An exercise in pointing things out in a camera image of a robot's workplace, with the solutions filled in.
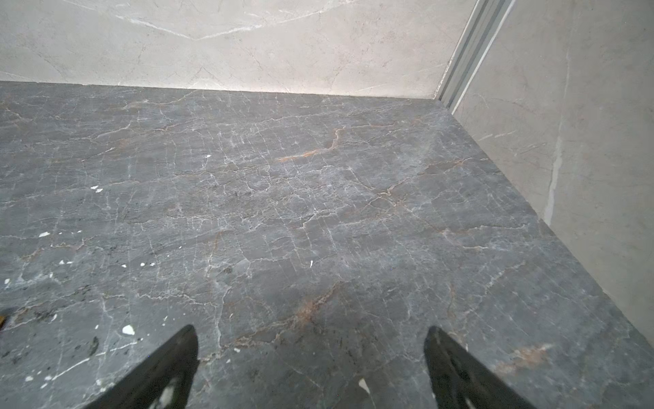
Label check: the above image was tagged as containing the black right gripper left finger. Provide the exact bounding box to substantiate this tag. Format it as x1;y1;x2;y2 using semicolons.
87;325;199;409

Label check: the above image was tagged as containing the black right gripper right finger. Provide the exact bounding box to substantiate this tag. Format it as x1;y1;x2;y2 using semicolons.
423;325;535;409

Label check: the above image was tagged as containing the aluminium corner frame post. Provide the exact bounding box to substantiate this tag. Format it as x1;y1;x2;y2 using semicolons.
434;0;516;113

